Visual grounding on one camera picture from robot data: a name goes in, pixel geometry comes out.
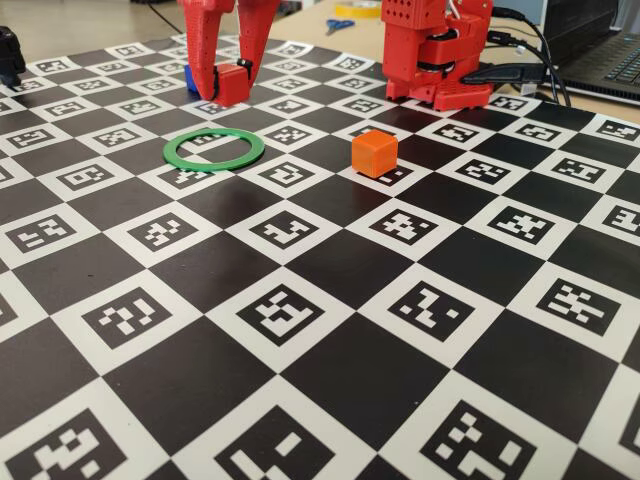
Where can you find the yellow tape roll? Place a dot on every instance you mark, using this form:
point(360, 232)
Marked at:
point(342, 10)

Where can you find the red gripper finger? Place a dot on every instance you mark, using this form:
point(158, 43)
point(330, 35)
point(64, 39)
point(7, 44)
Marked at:
point(255, 30)
point(202, 45)

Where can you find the black laptop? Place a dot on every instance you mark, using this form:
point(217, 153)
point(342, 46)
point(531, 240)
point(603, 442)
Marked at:
point(590, 30)

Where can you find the short black plug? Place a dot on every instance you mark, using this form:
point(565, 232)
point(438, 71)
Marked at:
point(500, 37)

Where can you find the blue cube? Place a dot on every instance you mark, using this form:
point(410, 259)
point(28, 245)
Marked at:
point(189, 79)

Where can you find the orange cube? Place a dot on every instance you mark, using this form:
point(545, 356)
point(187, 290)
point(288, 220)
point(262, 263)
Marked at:
point(375, 152)

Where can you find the red cube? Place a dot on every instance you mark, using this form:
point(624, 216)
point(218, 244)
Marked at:
point(232, 85)

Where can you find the black plastic gadget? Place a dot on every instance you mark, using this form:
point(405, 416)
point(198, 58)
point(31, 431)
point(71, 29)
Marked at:
point(10, 55)

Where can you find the checkerboard marker mat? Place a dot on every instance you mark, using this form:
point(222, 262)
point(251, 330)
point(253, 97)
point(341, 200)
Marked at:
point(350, 375)

